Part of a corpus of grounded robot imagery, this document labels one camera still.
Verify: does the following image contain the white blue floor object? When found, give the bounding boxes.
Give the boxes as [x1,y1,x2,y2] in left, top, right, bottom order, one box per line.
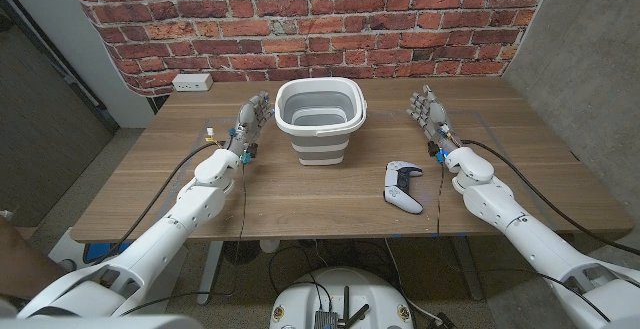
[47,226,136,275]

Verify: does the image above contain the grey table leg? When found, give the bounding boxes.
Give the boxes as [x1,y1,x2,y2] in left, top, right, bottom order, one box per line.
[452,236,485,303]

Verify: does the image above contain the thin black left hand cable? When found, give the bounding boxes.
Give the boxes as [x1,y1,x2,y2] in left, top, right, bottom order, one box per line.
[232,162,249,298]

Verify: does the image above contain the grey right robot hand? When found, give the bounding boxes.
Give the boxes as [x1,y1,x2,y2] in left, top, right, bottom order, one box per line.
[406,84,464,157]

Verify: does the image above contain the black antenna pair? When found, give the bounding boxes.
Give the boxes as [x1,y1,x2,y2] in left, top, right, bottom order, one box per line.
[342,285,371,329]

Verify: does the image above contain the person's bare leg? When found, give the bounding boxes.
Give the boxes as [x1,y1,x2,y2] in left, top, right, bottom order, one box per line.
[0,216,66,300]

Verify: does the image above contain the white power outlet box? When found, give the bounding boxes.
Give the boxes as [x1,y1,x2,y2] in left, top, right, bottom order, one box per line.
[171,72,214,93]

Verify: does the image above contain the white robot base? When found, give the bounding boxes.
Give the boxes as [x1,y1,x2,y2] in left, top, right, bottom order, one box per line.
[269,267,415,329]

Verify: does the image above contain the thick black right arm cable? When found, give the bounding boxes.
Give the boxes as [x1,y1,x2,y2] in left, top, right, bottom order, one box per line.
[462,138,640,258]

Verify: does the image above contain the thin black right hand cable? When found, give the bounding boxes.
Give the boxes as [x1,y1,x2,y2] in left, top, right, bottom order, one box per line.
[436,161,446,236]

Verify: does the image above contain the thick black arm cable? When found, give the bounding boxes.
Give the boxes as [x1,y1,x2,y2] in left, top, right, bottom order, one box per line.
[462,138,640,258]
[94,141,221,265]

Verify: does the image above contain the white black PS5 controller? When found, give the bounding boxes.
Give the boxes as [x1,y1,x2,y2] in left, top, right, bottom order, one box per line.
[383,161,425,215]

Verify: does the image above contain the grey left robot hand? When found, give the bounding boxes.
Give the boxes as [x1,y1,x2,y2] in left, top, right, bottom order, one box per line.
[227,91,275,164]

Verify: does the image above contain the red brick printed backdrop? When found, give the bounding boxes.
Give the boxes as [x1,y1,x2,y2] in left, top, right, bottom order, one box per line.
[64,0,559,98]

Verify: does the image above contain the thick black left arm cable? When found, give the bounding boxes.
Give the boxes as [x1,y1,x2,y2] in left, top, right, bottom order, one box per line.
[94,141,221,265]

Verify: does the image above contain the thin black hand cable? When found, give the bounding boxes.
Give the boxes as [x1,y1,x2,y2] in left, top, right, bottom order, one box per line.
[232,162,249,298]
[436,161,446,236]

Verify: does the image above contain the white table leg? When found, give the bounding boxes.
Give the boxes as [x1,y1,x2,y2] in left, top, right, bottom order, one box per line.
[196,240,225,305]

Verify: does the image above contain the white grey collapsible bucket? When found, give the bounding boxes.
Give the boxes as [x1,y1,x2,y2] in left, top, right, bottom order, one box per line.
[274,76,368,167]

